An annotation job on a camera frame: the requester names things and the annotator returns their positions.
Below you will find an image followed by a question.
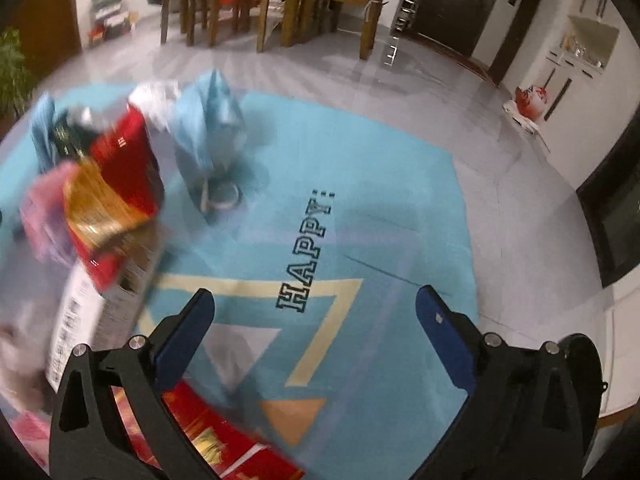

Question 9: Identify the red packet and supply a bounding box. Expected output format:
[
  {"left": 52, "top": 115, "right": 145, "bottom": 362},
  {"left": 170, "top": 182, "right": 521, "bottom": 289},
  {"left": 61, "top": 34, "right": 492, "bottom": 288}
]
[{"left": 109, "top": 378, "right": 306, "bottom": 480}]

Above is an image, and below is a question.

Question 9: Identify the light blue face mask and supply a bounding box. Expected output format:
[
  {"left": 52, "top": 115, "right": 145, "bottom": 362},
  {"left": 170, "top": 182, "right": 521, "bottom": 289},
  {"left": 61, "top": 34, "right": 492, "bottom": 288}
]
[{"left": 169, "top": 68, "right": 246, "bottom": 214}]

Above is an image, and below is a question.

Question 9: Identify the red snack bag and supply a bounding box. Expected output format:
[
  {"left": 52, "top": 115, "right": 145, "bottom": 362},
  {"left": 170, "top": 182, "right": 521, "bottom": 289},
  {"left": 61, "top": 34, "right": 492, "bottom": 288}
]
[{"left": 63, "top": 158, "right": 158, "bottom": 292}]

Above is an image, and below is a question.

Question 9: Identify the dark green snack wrapper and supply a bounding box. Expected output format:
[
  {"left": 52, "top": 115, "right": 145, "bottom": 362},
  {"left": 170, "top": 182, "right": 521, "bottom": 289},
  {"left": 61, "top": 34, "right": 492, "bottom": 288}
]
[{"left": 50, "top": 106, "right": 101, "bottom": 160}]

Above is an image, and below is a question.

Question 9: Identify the dark entrance door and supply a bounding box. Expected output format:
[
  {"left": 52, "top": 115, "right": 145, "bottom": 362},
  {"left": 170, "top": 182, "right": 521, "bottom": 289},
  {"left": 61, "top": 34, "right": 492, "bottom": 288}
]
[{"left": 410, "top": 0, "right": 496, "bottom": 58}]

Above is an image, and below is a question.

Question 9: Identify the red white gift bag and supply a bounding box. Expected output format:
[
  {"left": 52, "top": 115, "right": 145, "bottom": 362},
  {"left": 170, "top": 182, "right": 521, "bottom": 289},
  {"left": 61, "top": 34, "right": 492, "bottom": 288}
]
[{"left": 502, "top": 86, "right": 548, "bottom": 133}]

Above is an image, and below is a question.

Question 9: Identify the small shelf with boxes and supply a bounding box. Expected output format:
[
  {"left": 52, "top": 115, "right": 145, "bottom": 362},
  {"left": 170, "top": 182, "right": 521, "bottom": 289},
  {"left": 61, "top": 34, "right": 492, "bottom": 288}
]
[{"left": 88, "top": 0, "right": 136, "bottom": 48}]

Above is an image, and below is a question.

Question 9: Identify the blue patterned rug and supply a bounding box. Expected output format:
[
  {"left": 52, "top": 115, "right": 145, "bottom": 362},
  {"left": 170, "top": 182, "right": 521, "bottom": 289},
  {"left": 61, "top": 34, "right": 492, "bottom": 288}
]
[{"left": 0, "top": 81, "right": 482, "bottom": 480}]

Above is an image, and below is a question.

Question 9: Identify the green potted plant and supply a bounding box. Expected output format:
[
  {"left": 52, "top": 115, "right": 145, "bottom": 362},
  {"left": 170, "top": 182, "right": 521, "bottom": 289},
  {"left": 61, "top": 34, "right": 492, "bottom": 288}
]
[{"left": 0, "top": 27, "right": 37, "bottom": 119}]

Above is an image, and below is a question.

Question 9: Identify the white plastic bag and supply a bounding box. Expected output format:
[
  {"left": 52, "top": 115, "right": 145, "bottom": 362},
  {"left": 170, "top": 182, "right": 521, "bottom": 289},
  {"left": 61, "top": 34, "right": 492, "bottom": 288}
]
[
  {"left": 127, "top": 80, "right": 181, "bottom": 131},
  {"left": 1, "top": 298, "right": 56, "bottom": 412}
]

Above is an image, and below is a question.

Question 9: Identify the white shoe cabinet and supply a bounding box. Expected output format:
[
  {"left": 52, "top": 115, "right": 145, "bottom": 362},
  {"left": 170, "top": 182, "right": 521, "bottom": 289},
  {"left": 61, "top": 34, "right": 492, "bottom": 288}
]
[{"left": 487, "top": 0, "right": 626, "bottom": 189}]

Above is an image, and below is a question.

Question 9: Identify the pink plastic wrapper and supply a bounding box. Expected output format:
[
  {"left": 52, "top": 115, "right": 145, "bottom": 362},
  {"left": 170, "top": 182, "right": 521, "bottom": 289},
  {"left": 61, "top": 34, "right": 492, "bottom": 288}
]
[{"left": 20, "top": 160, "right": 78, "bottom": 268}]

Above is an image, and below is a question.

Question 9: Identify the metal shoe rack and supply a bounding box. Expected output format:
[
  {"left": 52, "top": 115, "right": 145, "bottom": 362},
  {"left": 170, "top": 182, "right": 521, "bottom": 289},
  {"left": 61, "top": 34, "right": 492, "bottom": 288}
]
[{"left": 383, "top": 0, "right": 421, "bottom": 67}]

